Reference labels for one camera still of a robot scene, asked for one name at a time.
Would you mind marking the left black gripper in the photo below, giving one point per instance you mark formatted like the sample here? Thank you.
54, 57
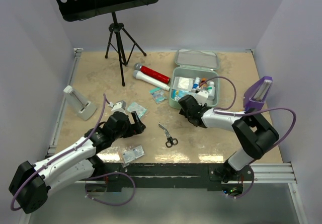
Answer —
136, 128

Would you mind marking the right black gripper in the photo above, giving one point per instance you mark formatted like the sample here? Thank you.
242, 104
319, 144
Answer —
182, 113

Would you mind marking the blue cotton swab pouch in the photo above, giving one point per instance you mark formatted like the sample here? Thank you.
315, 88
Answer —
176, 95

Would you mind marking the white plastic medicine bottle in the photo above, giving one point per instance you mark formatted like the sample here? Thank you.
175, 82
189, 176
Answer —
211, 90

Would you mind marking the brown bottle with orange cap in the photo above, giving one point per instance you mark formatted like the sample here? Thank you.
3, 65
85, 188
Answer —
203, 84

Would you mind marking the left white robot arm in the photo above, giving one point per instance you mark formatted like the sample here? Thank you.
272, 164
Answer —
32, 184

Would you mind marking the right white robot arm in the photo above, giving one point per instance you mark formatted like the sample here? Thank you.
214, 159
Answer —
255, 134

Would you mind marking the mint green medicine kit case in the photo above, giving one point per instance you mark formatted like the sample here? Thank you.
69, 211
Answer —
192, 64

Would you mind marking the plaster strips in clear bag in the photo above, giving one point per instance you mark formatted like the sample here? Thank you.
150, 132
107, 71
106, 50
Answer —
134, 107

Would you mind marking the alcohol pad packet in bag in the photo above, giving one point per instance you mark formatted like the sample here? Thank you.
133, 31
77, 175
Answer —
131, 154

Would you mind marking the teal adhesive tape packet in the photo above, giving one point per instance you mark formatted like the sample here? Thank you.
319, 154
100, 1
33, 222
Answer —
158, 95

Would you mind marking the red toy microphone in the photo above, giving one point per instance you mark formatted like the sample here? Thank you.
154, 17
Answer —
152, 73

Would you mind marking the white toy microphone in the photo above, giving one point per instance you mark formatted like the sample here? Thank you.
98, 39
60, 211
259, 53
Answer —
141, 76

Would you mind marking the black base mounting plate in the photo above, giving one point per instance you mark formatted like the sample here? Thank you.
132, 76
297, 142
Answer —
168, 175

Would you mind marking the white plastic stand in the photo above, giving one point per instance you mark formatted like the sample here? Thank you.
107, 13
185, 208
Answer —
83, 107

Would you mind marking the purple plastic stand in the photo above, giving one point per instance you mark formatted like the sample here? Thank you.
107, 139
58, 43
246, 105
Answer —
255, 95

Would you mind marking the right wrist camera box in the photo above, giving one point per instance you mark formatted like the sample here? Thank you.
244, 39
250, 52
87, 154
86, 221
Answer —
201, 97

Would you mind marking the bandage scissors with black handles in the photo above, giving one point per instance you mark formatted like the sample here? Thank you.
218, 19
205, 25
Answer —
170, 140

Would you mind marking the aluminium frame rail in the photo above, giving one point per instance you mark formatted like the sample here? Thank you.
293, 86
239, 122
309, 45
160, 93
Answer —
53, 143

